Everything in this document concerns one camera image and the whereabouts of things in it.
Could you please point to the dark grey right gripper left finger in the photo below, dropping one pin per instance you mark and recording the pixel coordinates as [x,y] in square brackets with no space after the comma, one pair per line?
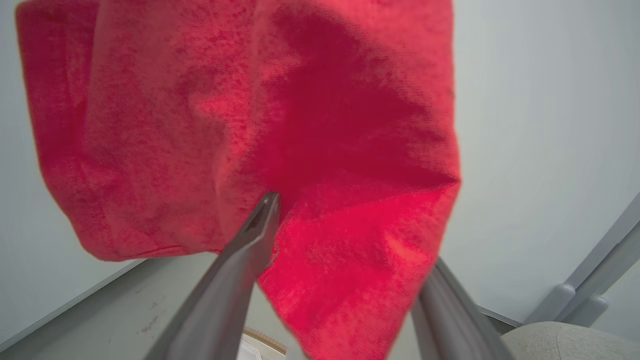
[225,290]

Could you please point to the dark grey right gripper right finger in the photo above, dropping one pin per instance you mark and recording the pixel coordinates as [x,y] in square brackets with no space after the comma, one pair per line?
[455,325]

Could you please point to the red fleece garment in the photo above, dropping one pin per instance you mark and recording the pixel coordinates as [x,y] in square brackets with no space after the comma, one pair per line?
[210,110]

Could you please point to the white basket liner cloth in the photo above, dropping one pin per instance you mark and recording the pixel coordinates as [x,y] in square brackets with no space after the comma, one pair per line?
[249,350]

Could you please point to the white basket with brown rim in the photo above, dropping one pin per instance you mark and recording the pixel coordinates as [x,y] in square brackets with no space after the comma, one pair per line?
[270,341]

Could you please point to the grey fabric sofa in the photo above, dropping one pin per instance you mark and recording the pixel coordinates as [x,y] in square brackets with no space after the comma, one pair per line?
[565,342]

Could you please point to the grey partition bottom rail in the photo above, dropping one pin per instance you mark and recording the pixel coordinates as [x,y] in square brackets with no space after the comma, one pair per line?
[500,316]

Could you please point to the grey double partition post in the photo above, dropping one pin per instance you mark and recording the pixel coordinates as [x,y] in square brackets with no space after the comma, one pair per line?
[595,280]

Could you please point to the thin grey side panel rail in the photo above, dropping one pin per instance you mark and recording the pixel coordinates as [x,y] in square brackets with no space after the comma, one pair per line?
[65,307]

